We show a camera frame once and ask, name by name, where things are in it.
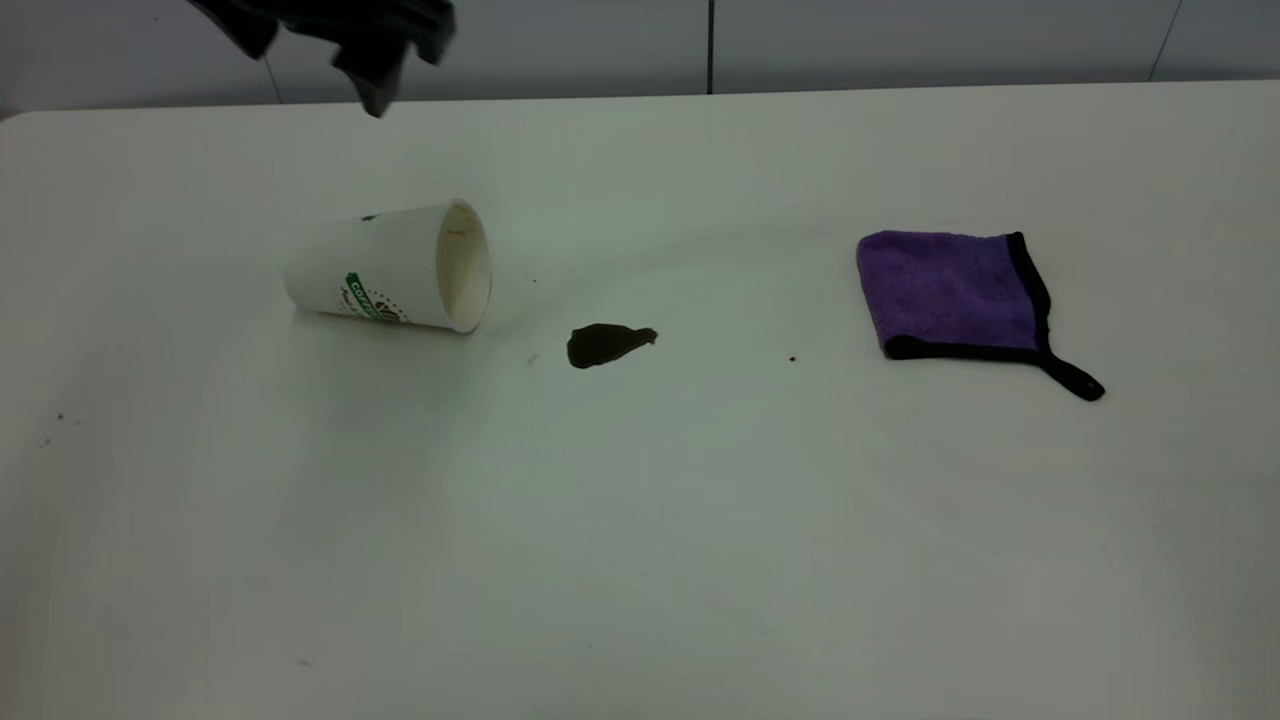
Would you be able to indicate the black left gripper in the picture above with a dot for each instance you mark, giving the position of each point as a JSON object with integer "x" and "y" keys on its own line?
{"x": 330, "y": 15}

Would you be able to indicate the white paper coffee cup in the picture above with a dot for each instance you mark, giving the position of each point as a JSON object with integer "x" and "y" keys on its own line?
{"x": 390, "y": 265}

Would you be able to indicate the purple microfiber cloth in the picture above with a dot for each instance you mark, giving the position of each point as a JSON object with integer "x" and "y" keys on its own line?
{"x": 940, "y": 290}

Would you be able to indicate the dark brown coffee spill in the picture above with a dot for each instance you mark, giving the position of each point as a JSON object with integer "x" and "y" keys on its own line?
{"x": 600, "y": 346}

